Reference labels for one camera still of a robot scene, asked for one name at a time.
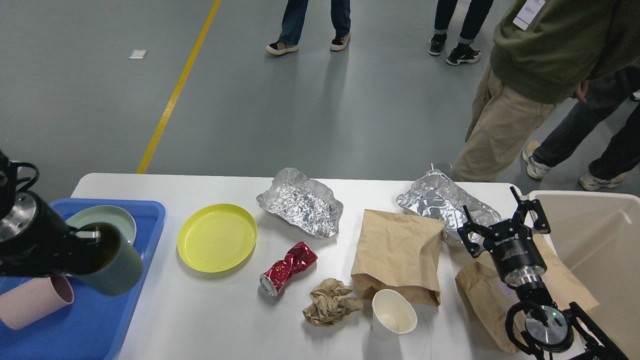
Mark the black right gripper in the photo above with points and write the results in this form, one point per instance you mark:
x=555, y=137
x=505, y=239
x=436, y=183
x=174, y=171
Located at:
x=512, y=249

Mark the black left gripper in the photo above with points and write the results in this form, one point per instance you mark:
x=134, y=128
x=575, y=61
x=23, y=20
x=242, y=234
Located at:
x=35, y=239

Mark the dark teal mug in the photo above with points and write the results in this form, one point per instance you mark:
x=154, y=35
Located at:
x=111, y=266

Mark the pink mug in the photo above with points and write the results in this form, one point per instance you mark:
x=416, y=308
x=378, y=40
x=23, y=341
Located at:
x=34, y=300

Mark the yellow plastic plate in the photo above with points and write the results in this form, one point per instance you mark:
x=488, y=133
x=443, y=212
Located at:
x=217, y=238

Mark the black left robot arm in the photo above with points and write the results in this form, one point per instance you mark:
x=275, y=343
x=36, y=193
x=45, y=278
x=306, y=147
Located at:
x=19, y=177

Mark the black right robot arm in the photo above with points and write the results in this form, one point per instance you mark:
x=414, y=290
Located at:
x=534, y=324

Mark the pale green plate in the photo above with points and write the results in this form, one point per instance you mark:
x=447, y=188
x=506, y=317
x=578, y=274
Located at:
x=110, y=214

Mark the brown paper bag right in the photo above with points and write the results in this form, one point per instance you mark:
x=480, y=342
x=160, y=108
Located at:
x=491, y=299

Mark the crumpled foil tray right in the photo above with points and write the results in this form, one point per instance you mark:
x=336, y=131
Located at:
x=437, y=197

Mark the crumpled foil tray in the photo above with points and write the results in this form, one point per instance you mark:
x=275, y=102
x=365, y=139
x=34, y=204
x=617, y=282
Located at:
x=303, y=202
x=437, y=197

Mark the beige plastic bin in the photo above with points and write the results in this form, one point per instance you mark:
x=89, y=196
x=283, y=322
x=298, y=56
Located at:
x=597, y=236

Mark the blue plastic tray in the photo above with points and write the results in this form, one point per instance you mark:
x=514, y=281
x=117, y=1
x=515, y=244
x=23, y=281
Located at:
x=94, y=326

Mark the large brown paper bag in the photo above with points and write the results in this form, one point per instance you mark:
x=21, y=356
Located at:
x=398, y=252

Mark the white paper cup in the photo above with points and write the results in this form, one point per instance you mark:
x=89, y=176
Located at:
x=393, y=316

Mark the person green sweater khaki trousers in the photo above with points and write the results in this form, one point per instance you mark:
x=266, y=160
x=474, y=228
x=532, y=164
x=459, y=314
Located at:
x=544, y=52

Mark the crumpled brown paper ball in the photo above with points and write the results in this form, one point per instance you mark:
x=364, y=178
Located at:
x=331, y=303

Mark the crumpled foil tray left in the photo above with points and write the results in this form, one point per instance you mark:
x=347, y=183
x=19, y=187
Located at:
x=303, y=202

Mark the crushed red can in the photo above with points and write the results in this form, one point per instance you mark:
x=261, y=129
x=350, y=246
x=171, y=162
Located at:
x=297, y=259

